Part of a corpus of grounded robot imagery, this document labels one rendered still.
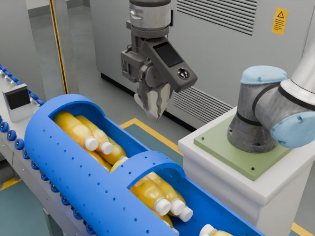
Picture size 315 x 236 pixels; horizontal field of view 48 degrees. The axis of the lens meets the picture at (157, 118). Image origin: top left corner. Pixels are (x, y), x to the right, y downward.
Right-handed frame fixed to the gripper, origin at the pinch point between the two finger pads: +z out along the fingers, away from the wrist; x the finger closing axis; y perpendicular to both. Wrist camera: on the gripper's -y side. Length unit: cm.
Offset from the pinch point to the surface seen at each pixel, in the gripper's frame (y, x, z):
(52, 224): 61, 8, 85
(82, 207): 13.8, 14.0, 29.3
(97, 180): 12.0, 9.6, 21.2
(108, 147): 29.8, -5.6, 29.4
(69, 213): 31, 11, 49
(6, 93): 91, 4, 33
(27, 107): 91, -3, 43
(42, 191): 49, 12, 52
